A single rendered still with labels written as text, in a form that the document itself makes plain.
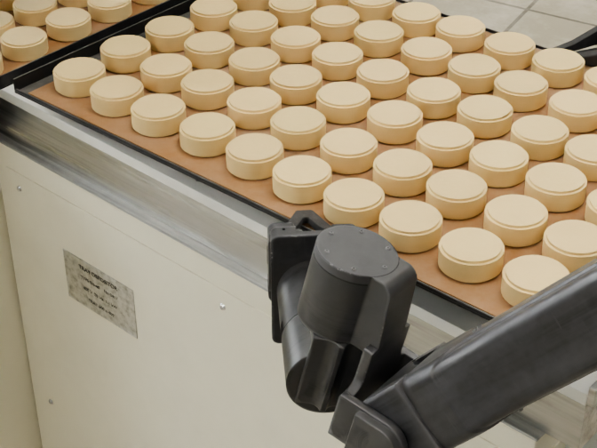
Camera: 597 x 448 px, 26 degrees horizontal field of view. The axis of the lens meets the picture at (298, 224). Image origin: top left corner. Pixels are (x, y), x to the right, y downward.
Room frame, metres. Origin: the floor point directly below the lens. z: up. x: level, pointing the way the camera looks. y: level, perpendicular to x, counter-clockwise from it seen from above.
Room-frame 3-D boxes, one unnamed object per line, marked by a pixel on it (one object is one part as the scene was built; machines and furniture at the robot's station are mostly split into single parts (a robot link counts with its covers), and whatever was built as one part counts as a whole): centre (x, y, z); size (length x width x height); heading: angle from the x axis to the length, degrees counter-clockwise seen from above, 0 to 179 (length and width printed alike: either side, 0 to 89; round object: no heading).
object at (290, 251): (0.75, -0.01, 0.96); 0.07 x 0.07 x 0.10; 4
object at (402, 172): (0.92, -0.09, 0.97); 0.05 x 0.05 x 0.02
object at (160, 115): (1.02, 0.13, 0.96); 0.05 x 0.05 x 0.02
